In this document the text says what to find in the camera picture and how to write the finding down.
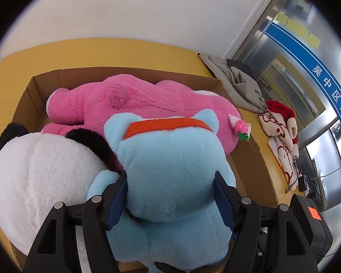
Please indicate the white plush panda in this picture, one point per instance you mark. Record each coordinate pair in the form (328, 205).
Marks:
(42, 176)

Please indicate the grey cloth bag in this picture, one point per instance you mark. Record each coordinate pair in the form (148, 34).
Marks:
(235, 88)

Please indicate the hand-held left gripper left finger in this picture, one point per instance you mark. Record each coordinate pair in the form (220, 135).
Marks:
(118, 202)

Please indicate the blue banner strip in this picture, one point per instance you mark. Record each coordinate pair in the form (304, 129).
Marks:
(315, 62)

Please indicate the pink plush bear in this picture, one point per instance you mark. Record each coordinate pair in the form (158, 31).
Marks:
(147, 99)

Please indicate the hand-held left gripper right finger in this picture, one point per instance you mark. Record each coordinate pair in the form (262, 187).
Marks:
(223, 202)

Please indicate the red knitted hat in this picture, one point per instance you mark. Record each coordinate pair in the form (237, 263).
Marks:
(280, 108)

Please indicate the yellow sticky note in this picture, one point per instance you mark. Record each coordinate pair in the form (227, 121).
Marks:
(297, 28)
(313, 40)
(282, 18)

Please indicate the black power adapter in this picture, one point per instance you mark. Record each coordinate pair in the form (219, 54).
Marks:
(303, 184)

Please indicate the light blue plush toy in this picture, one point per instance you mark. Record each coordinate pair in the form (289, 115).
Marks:
(170, 176)

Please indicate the dark cloth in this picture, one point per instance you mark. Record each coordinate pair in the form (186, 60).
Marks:
(240, 65)

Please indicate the brown cardboard box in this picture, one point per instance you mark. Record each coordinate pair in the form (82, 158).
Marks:
(255, 170)

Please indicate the cream red printed cloth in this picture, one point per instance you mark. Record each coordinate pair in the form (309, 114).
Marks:
(281, 148)

